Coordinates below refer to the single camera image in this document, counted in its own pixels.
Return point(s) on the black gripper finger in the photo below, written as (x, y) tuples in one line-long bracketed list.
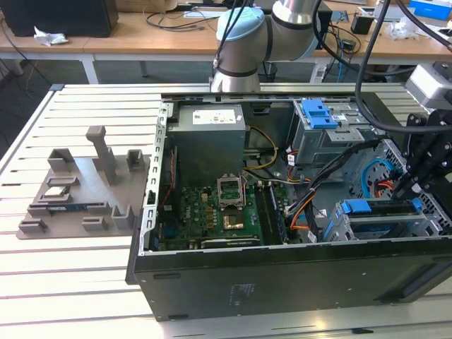
[(439, 155), (418, 141)]

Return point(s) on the hard disk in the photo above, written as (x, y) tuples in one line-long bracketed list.
[(356, 206)]

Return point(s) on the grey metal disk bay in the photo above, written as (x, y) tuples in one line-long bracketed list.
[(344, 227)]

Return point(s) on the white open box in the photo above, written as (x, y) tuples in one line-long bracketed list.
[(445, 37)]

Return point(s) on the grey metal drive cage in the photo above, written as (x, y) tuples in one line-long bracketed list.
[(318, 144)]

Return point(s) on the clear plastic bag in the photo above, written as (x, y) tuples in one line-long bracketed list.
[(399, 30)]

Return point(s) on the blue drive latch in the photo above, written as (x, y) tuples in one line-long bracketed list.
[(319, 114)]

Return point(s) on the blue and white box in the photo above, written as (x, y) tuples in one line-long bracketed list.
[(431, 7)]

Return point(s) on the grey flat tray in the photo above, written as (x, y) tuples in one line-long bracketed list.
[(395, 14)]

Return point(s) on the white power strip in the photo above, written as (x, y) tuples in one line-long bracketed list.
[(319, 74)]

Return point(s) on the black pen cup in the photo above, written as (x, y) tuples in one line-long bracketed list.
[(361, 24)]

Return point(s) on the black speaker box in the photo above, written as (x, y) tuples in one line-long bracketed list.
[(325, 28)]

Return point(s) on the black RAM slot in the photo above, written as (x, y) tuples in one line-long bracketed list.
[(262, 212)]

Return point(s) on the black PC case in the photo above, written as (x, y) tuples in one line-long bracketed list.
[(282, 282)]

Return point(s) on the CPU socket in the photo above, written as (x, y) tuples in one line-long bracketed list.
[(233, 220)]

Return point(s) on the grey power supply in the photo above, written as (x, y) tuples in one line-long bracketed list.
[(208, 148)]

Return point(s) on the black expansion slot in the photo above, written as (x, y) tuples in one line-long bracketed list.
[(229, 242)]

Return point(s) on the green motherboard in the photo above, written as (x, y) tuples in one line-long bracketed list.
[(197, 212)]

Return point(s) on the grey parts rack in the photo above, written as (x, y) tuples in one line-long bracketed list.
[(95, 190)]

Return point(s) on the silver CPU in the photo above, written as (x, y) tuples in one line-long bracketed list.
[(56, 193)]

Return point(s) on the large black box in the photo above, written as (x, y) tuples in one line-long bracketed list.
[(60, 17)]

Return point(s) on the crumpled white paper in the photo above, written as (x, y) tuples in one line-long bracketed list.
[(51, 37)]

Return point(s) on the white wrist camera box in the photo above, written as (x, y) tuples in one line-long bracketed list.
[(427, 86)]

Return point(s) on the wooden desk white frame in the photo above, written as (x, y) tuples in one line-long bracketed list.
[(77, 42), (123, 39)]

